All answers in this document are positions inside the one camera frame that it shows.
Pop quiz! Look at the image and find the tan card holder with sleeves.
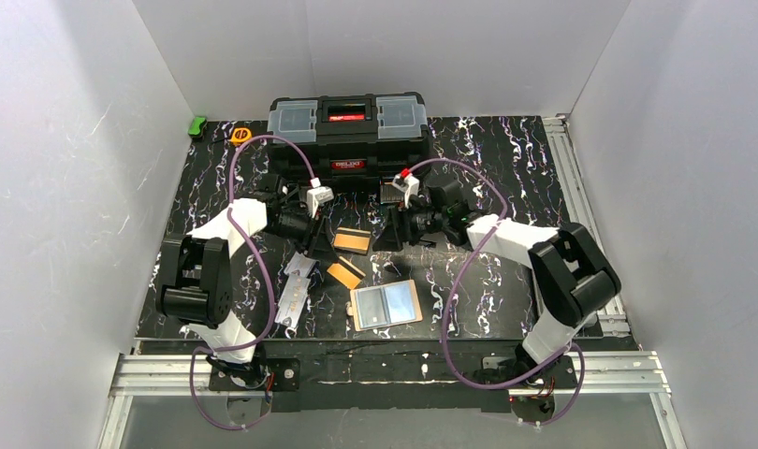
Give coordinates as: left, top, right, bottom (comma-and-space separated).
350, 280, 423, 331

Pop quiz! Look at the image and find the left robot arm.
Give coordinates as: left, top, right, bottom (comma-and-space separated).
155, 175, 338, 367

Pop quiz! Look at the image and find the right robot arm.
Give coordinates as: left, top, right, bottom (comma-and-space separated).
372, 174, 621, 369

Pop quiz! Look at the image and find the gold card stack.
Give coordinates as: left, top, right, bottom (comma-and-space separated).
332, 227, 372, 255

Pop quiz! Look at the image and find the loose gold card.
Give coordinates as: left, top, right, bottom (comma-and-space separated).
327, 259, 366, 290

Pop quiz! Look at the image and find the yellow tape measure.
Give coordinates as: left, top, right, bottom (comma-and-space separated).
229, 127, 253, 146

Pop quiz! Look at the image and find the black toolbox with clear lids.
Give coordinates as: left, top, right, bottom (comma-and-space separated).
267, 92, 434, 204

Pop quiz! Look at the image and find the green plastic object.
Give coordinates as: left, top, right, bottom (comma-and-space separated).
187, 116, 208, 139

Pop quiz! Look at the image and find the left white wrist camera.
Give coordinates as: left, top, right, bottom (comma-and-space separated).
305, 186, 334, 218

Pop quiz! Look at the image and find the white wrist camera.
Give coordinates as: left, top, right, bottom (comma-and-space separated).
305, 186, 334, 218
391, 170, 420, 210

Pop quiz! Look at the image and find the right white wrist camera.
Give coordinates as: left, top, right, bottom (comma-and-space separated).
391, 170, 420, 210

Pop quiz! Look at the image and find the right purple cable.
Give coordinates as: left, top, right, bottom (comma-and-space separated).
403, 157, 586, 428

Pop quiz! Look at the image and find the white aluminium table rail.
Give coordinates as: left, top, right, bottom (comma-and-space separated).
542, 114, 628, 324

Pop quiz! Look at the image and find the front aluminium rail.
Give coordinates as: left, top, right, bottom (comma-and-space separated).
98, 347, 686, 448

